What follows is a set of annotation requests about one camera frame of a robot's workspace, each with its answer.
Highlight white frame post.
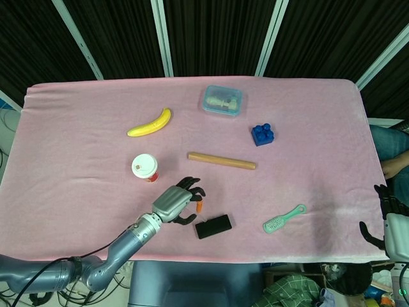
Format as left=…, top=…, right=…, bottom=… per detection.
left=355, top=22, right=409, bottom=91
left=52, top=0, right=105, bottom=81
left=254, top=0, right=290, bottom=77
left=150, top=0, right=174, bottom=77

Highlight blue plastic box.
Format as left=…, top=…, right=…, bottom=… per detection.
left=201, top=84, right=249, bottom=119

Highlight black floor cables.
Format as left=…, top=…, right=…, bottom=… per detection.
left=0, top=268, right=135, bottom=307

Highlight white and red cup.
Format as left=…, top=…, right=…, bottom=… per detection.
left=131, top=153, right=160, bottom=184

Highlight black bag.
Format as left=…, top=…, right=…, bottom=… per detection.
left=321, top=262, right=373, bottom=297

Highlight green cleaning brush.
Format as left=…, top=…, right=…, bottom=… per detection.
left=263, top=204, right=307, bottom=234

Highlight black curtain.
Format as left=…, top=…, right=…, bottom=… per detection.
left=0, top=0, right=409, bottom=121

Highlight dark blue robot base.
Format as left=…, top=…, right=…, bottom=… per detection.
left=129, top=260, right=266, bottom=307

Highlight seated person in jeans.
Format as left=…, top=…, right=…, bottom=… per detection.
left=369, top=120, right=409, bottom=207

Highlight blue toy building brick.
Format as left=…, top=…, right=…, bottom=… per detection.
left=251, top=122, right=275, bottom=147

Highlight black rectangular block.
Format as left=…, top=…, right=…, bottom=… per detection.
left=194, top=214, right=233, bottom=240

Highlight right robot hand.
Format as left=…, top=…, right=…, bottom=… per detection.
left=359, top=184, right=409, bottom=262

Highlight yellow banana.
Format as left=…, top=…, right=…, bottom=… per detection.
left=127, top=107, right=172, bottom=138

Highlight pink tablecloth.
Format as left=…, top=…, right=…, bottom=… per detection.
left=0, top=75, right=392, bottom=264

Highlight wooden rolling pin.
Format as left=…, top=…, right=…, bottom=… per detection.
left=187, top=152, right=257, bottom=171

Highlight green plaid cloth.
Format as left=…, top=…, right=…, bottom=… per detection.
left=260, top=274, right=322, bottom=307

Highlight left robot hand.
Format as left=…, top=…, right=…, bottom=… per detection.
left=151, top=177, right=207, bottom=224

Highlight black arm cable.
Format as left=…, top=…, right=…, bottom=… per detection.
left=19, top=223, right=141, bottom=290

